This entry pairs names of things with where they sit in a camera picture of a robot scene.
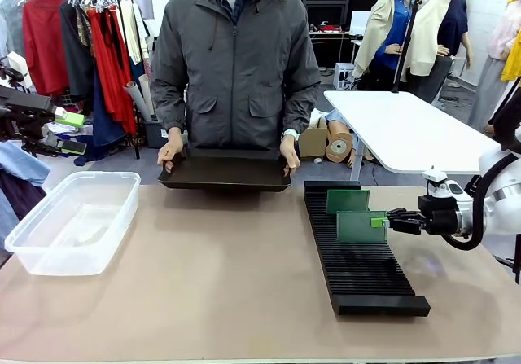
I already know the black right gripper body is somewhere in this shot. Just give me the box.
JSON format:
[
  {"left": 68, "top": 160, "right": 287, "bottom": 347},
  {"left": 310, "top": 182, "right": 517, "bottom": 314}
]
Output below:
[{"left": 418, "top": 194, "right": 460, "bottom": 235}]

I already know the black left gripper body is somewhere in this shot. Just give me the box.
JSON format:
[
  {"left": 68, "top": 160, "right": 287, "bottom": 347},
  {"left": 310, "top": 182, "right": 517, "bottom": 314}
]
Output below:
[{"left": 0, "top": 84, "right": 56, "bottom": 142}]

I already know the green PCB board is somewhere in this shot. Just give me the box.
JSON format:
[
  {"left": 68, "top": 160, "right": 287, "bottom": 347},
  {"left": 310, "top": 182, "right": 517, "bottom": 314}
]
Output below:
[
  {"left": 325, "top": 188, "right": 371, "bottom": 215},
  {"left": 335, "top": 209, "right": 389, "bottom": 244}
]

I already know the dark brown serving tray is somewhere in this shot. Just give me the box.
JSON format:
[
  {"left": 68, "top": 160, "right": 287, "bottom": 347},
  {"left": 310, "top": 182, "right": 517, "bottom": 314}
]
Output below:
[{"left": 156, "top": 147, "right": 294, "bottom": 193}]

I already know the person's left forearm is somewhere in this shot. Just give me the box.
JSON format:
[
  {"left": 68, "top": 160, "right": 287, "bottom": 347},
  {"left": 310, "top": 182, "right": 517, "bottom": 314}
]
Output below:
[{"left": 282, "top": 74, "right": 323, "bottom": 135}]

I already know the person's right forearm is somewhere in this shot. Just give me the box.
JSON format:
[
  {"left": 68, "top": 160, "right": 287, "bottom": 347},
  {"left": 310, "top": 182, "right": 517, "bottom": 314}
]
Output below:
[{"left": 149, "top": 70, "right": 189, "bottom": 136}]

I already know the person's right hand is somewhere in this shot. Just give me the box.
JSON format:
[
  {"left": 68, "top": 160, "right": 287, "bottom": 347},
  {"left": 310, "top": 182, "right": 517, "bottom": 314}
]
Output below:
[{"left": 157, "top": 126, "right": 186, "bottom": 174}]

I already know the person's left hand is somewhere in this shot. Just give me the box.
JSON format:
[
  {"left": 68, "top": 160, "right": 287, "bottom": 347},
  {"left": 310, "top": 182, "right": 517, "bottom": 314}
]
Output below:
[{"left": 279, "top": 137, "right": 302, "bottom": 177}]

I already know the navy hanging garment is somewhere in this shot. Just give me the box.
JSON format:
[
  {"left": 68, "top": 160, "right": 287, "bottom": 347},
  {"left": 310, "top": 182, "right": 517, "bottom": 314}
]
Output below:
[{"left": 73, "top": 70, "right": 128, "bottom": 167}]

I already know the black slotted PCB rack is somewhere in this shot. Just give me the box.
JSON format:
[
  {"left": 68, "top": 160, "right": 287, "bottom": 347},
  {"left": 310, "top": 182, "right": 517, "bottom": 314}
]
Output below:
[{"left": 303, "top": 180, "right": 431, "bottom": 317}]

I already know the red hanging dress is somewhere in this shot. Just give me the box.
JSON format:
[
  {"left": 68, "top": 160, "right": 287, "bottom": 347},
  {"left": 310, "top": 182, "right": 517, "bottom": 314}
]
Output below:
[{"left": 85, "top": 7, "right": 138, "bottom": 136}]

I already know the dark purple cloth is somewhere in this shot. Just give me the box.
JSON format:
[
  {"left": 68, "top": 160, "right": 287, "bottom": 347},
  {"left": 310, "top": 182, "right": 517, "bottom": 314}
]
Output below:
[{"left": 0, "top": 169, "right": 48, "bottom": 221}]

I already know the white paper roll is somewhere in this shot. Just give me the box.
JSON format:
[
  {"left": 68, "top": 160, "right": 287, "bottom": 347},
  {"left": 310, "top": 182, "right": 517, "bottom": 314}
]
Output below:
[{"left": 123, "top": 81, "right": 152, "bottom": 122}]

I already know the dark grey hanging garment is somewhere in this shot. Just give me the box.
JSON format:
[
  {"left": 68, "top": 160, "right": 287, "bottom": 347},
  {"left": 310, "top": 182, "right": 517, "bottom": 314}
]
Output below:
[{"left": 59, "top": 1, "right": 98, "bottom": 101}]

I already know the red hanging shirt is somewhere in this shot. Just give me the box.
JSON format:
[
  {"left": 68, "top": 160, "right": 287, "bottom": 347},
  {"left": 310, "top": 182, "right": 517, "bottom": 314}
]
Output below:
[{"left": 22, "top": 0, "right": 71, "bottom": 99}]

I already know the clear plastic storage box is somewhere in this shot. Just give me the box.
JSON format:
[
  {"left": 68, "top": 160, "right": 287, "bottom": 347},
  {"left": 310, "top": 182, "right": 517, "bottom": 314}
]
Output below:
[{"left": 3, "top": 170, "right": 142, "bottom": 277}]

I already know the beige paper roll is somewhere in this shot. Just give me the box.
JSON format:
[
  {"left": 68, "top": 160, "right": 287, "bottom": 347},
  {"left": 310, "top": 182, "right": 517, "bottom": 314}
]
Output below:
[{"left": 138, "top": 73, "right": 157, "bottom": 117}]

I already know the grey storage bin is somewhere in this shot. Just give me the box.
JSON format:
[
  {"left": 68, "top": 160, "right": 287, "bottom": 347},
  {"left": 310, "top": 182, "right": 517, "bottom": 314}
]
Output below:
[{"left": 144, "top": 119, "right": 171, "bottom": 150}]

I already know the black metal clothes rack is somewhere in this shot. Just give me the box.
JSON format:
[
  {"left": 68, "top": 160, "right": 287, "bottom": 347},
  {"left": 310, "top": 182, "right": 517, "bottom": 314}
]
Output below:
[{"left": 0, "top": 0, "right": 142, "bottom": 160}]

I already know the white side table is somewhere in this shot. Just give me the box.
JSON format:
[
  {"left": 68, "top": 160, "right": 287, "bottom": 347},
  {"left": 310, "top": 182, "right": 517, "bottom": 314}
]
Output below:
[{"left": 322, "top": 90, "right": 502, "bottom": 175}]

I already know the grey fuzzy hanging garment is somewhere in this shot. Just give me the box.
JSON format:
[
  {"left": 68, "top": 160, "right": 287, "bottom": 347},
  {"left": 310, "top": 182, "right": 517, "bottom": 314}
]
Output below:
[{"left": 0, "top": 0, "right": 30, "bottom": 62}]

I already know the lying mannequin torso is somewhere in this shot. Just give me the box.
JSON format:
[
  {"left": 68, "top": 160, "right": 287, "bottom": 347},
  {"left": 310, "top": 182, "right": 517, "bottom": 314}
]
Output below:
[{"left": 324, "top": 109, "right": 364, "bottom": 169}]

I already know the cream hanging garment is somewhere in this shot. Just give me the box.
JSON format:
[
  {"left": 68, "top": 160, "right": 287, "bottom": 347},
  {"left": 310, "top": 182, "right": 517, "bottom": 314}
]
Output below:
[{"left": 117, "top": 1, "right": 150, "bottom": 66}]

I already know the brown cardboard box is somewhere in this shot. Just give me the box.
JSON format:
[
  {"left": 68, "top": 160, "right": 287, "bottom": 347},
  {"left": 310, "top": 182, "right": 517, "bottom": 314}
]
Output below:
[{"left": 299, "top": 116, "right": 329, "bottom": 160}]

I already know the black tripod pole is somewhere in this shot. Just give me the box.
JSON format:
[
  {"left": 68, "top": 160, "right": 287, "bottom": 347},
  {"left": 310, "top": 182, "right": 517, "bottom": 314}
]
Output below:
[{"left": 392, "top": 0, "right": 422, "bottom": 94}]

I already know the mannequin in pink top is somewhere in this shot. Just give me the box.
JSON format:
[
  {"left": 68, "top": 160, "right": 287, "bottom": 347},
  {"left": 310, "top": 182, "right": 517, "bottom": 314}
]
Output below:
[{"left": 466, "top": 0, "right": 521, "bottom": 134}]

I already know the person in grey jacket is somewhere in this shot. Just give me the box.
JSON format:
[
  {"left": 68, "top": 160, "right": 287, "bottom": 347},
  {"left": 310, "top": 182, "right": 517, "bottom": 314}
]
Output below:
[{"left": 149, "top": 0, "right": 323, "bottom": 154}]

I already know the mannequin in cream jacket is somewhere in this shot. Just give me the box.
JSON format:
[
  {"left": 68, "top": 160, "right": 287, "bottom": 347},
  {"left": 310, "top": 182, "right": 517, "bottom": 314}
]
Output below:
[{"left": 401, "top": 0, "right": 475, "bottom": 105}]

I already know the mannequin in beige coat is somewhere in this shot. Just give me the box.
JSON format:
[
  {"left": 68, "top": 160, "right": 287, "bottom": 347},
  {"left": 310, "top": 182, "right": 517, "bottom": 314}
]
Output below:
[{"left": 352, "top": 0, "right": 425, "bottom": 81}]

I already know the white flat panel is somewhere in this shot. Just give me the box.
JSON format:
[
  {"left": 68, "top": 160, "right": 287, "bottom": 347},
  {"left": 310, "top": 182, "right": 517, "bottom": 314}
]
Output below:
[{"left": 349, "top": 10, "right": 373, "bottom": 36}]

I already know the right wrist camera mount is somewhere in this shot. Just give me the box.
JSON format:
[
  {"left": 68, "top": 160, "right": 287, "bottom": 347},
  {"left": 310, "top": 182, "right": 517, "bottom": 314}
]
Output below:
[{"left": 420, "top": 167, "right": 464, "bottom": 198}]

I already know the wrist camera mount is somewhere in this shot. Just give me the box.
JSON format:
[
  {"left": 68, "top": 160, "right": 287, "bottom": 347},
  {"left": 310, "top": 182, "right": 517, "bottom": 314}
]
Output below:
[
  {"left": 0, "top": 51, "right": 34, "bottom": 90},
  {"left": 420, "top": 167, "right": 464, "bottom": 198}
]

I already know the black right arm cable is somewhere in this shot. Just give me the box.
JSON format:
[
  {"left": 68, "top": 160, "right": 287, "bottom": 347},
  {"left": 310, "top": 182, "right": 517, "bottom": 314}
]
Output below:
[{"left": 441, "top": 88, "right": 521, "bottom": 252}]

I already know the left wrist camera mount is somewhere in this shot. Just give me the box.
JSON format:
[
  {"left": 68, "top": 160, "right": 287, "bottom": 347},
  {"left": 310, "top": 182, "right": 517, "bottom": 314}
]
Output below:
[{"left": 0, "top": 51, "right": 34, "bottom": 90}]

